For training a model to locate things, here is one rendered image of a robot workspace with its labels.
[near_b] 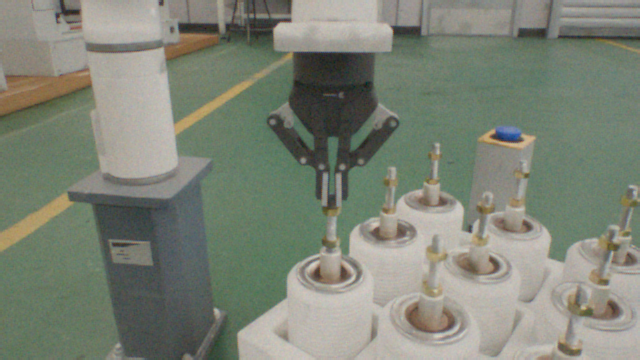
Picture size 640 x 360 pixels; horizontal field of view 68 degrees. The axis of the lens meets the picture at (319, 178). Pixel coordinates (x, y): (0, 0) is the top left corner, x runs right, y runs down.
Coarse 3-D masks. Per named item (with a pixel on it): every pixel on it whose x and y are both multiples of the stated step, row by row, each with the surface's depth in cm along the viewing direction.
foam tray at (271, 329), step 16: (464, 240) 73; (544, 272) 67; (560, 272) 65; (544, 288) 61; (528, 304) 58; (256, 320) 56; (272, 320) 56; (528, 320) 56; (240, 336) 54; (256, 336) 53; (272, 336) 53; (512, 336) 53; (528, 336) 53; (240, 352) 55; (256, 352) 52; (272, 352) 51; (288, 352) 51; (304, 352) 51; (368, 352) 51
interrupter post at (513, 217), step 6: (510, 210) 61; (516, 210) 60; (522, 210) 60; (510, 216) 61; (516, 216) 60; (522, 216) 61; (504, 222) 62; (510, 222) 61; (516, 222) 61; (510, 228) 61; (516, 228) 61
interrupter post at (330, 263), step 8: (336, 248) 51; (320, 256) 51; (328, 256) 50; (336, 256) 50; (320, 264) 52; (328, 264) 51; (336, 264) 51; (320, 272) 52; (328, 272) 51; (336, 272) 51
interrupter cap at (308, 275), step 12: (300, 264) 53; (312, 264) 53; (348, 264) 53; (360, 264) 53; (300, 276) 51; (312, 276) 51; (348, 276) 51; (360, 276) 51; (312, 288) 49; (324, 288) 49; (336, 288) 49; (348, 288) 49
